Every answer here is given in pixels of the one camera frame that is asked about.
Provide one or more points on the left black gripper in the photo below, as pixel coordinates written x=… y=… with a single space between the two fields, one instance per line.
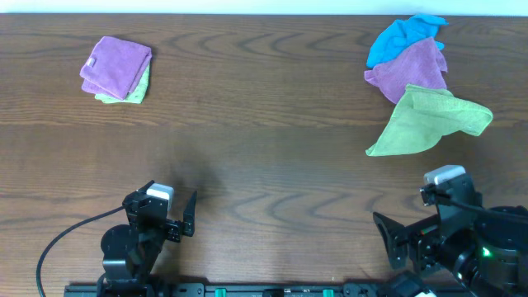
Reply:
x=166 y=225

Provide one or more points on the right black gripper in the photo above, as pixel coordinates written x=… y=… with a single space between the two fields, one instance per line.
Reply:
x=394 y=238

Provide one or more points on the purple microfiber cloth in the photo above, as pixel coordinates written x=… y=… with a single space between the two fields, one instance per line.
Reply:
x=115 y=67

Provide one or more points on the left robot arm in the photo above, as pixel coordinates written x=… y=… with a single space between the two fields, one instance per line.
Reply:
x=131 y=250

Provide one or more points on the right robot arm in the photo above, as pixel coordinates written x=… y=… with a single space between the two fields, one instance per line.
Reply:
x=485 y=250

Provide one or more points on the loose green cloth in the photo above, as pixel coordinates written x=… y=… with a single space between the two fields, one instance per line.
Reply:
x=423 y=116

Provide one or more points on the folded green cloth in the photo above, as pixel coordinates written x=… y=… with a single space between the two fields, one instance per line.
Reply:
x=137 y=95

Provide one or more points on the purple cloth under blue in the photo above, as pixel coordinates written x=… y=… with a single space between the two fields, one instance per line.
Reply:
x=421 y=64

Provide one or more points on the blue crumpled cloth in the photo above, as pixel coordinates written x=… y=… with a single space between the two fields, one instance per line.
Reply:
x=391 y=42

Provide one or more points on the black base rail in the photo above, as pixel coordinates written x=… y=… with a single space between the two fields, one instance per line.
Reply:
x=201 y=290

